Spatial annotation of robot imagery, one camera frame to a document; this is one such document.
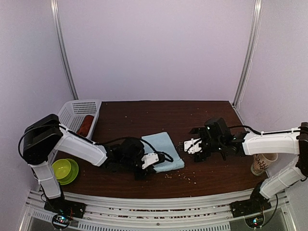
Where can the right round circuit board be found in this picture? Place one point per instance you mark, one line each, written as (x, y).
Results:
(255, 222)

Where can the green bowl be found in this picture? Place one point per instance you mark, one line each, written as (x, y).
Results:
(61, 168)

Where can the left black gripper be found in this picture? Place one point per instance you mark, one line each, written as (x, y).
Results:
(148, 170)

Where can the round circuit board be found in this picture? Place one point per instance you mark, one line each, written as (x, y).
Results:
(255, 222)
(60, 222)

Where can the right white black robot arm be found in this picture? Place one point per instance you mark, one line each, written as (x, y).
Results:
(292, 141)

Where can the aluminium corner post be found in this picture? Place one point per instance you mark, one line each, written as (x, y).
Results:
(252, 42)
(63, 53)

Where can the aluminium front rail frame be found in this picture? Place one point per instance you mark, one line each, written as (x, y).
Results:
(203, 213)

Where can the light blue towel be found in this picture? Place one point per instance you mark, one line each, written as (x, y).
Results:
(162, 142)

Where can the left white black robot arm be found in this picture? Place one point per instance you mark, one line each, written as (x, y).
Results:
(48, 134)

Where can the right aluminium corner post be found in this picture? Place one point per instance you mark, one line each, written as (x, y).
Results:
(252, 42)

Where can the left aluminium corner post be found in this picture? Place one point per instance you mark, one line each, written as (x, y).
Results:
(63, 53)

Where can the white perforated plastic basket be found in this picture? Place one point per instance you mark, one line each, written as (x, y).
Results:
(72, 114)

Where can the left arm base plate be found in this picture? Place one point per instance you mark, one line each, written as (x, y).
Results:
(65, 207)

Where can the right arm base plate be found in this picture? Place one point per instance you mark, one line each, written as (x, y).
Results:
(248, 207)

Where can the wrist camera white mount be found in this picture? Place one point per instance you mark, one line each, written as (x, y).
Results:
(191, 146)
(152, 159)

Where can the left round circuit board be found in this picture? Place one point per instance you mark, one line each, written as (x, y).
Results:
(60, 222)

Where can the green plate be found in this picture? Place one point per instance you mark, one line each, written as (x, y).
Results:
(73, 174)

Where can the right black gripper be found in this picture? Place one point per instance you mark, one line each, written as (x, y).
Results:
(202, 131)

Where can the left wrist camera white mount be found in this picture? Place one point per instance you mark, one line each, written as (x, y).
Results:
(152, 159)

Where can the patterned paper cup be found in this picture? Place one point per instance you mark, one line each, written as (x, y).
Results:
(261, 162)

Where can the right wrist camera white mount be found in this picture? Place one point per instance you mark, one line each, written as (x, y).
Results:
(191, 146)

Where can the rust brown towel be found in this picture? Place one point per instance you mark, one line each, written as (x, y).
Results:
(85, 126)

